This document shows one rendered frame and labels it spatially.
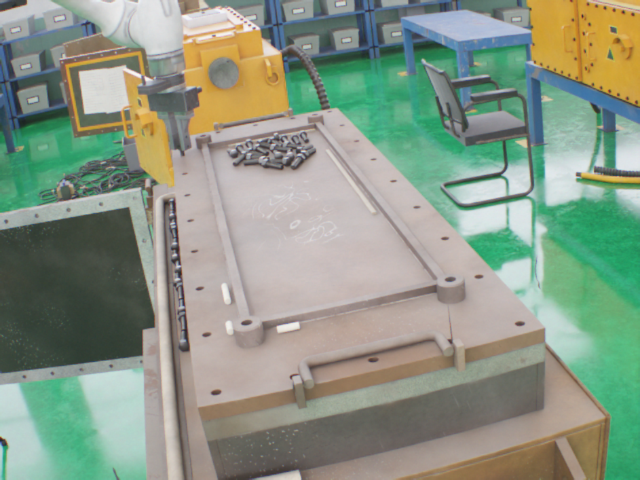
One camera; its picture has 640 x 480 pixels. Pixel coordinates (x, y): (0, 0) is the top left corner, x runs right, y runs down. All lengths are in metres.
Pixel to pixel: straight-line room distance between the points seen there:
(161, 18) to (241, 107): 2.12
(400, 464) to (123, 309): 1.50
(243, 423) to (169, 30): 1.11
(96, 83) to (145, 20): 3.56
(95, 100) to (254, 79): 1.79
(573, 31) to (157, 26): 3.76
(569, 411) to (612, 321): 2.66
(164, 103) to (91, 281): 0.67
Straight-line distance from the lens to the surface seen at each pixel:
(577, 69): 5.31
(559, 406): 1.14
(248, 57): 3.98
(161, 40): 1.89
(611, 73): 4.95
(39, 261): 2.40
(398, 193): 1.54
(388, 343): 1.03
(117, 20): 1.99
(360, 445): 1.06
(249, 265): 1.32
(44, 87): 9.76
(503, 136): 5.05
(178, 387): 1.29
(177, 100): 1.92
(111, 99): 5.43
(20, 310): 2.49
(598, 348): 3.57
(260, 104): 3.97
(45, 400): 3.82
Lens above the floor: 1.90
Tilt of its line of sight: 22 degrees down
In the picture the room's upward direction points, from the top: 8 degrees counter-clockwise
